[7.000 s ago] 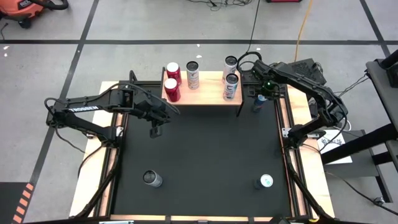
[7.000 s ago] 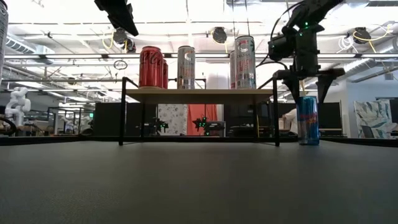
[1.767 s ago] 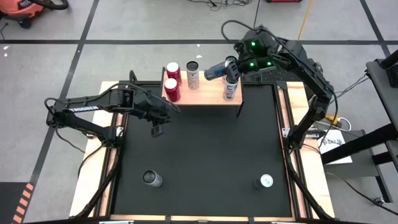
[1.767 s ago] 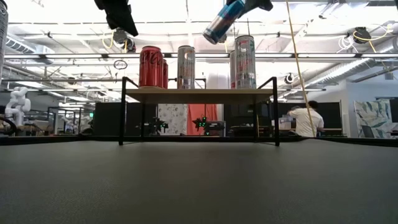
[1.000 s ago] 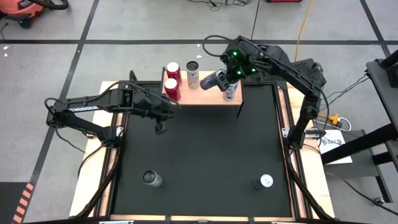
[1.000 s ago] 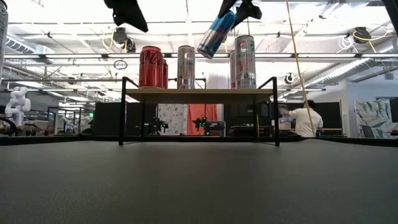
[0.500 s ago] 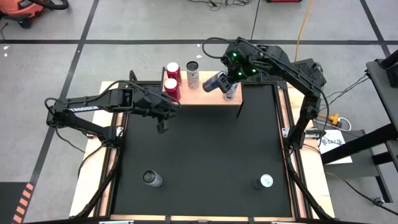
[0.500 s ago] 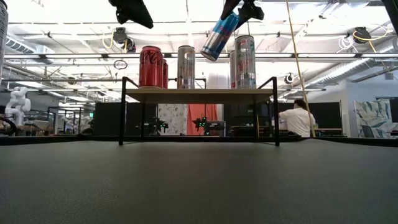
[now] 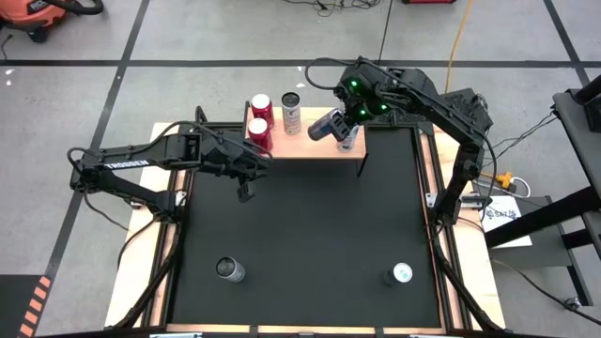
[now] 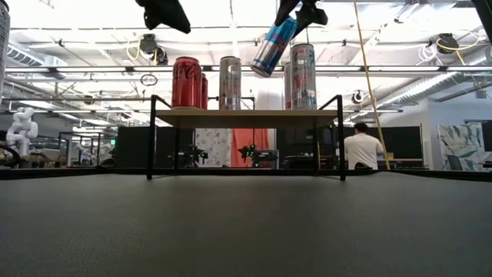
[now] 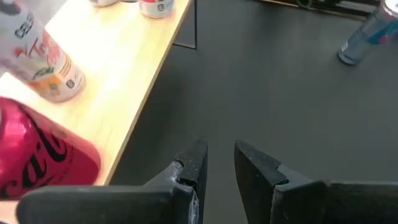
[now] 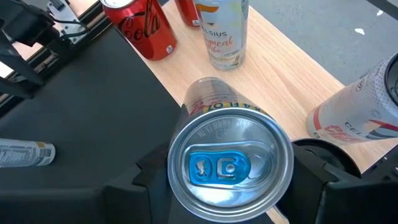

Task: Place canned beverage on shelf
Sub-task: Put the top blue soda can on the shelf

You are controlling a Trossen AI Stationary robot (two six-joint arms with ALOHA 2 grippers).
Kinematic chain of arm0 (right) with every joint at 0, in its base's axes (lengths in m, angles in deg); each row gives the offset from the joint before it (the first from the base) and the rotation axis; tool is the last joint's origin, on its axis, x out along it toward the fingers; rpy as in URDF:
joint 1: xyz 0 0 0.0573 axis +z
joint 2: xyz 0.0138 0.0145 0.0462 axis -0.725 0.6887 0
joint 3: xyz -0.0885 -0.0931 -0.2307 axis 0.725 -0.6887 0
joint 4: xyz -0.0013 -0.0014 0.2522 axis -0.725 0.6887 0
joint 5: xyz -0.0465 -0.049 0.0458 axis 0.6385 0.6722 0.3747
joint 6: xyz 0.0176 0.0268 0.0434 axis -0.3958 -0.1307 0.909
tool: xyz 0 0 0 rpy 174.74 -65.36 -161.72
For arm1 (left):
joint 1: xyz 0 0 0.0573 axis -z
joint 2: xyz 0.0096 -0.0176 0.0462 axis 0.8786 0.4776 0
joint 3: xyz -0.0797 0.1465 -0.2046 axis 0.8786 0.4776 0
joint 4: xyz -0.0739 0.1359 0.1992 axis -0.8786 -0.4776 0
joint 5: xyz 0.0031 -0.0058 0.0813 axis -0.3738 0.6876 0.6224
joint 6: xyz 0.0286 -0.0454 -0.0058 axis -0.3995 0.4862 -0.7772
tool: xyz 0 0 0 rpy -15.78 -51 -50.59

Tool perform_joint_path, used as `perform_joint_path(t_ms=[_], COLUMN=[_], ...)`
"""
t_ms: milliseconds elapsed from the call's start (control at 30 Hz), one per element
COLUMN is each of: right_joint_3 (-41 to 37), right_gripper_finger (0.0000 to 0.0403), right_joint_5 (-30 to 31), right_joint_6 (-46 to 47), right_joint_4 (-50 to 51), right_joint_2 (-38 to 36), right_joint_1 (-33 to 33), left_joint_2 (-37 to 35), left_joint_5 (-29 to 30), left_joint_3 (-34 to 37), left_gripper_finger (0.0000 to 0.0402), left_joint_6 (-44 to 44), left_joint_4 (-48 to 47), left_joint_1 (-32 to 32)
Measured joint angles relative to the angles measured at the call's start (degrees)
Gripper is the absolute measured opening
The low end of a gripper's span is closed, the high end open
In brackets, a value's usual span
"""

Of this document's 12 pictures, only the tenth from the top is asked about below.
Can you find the black partition panel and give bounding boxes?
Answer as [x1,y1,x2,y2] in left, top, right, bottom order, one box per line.
[115,125,195,169]

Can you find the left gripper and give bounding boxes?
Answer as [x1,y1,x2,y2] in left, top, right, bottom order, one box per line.
[134,0,192,35]

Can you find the person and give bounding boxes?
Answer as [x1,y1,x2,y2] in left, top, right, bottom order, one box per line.
[343,122,385,171]

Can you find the red Coca-Cola Zero Sugar can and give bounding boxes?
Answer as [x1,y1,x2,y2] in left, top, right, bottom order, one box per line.
[171,56,203,110]

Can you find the small wooden shelf black legs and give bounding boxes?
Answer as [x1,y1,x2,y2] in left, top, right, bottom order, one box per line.
[146,94,347,182]

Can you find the yellow cable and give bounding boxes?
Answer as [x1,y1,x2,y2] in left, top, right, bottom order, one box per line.
[352,0,391,170]

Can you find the floral patterned panel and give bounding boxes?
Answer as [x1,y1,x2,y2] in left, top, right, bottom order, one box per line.
[194,128,233,169]

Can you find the black table mat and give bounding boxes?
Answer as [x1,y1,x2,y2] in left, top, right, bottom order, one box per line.
[0,171,492,277]

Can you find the distant black robot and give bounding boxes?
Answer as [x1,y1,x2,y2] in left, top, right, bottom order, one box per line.
[237,142,258,167]
[180,145,209,169]

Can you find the orange panel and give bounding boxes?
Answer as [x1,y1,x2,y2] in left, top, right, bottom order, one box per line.
[230,128,270,169]

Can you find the leaf patterned panel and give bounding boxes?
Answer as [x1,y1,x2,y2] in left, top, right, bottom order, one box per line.
[437,122,492,172]

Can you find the black screen panel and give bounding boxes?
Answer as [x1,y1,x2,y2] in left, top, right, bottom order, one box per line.
[380,125,424,169]

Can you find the black table frame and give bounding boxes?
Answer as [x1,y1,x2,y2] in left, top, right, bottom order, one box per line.
[0,167,492,182]

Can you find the blue Red Bull can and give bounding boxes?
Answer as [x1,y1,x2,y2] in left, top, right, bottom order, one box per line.
[250,15,299,78]

